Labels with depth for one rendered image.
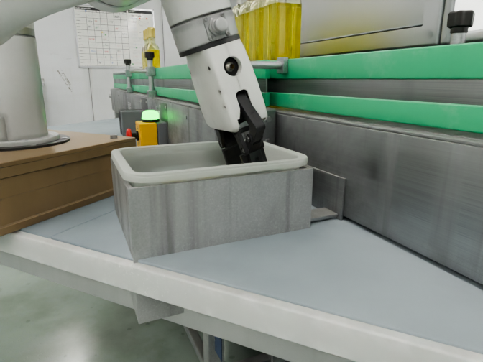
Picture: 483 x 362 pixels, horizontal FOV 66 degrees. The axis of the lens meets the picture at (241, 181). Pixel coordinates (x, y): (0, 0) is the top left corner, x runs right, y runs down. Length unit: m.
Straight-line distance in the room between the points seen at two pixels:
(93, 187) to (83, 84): 5.95
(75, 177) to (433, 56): 0.48
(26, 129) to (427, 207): 0.54
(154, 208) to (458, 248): 0.30
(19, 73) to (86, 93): 5.93
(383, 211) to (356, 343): 0.18
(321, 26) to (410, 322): 0.67
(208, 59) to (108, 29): 6.19
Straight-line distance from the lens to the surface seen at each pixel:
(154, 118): 1.00
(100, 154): 0.62
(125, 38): 6.62
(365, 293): 0.36
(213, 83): 0.43
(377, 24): 0.75
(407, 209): 0.44
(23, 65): 0.64
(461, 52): 0.42
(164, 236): 0.41
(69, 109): 6.56
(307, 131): 0.57
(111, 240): 0.47
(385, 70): 0.48
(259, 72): 0.70
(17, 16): 0.38
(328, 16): 0.86
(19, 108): 0.63
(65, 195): 0.58
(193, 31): 0.44
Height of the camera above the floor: 0.93
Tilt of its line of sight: 15 degrees down
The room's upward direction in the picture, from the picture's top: straight up
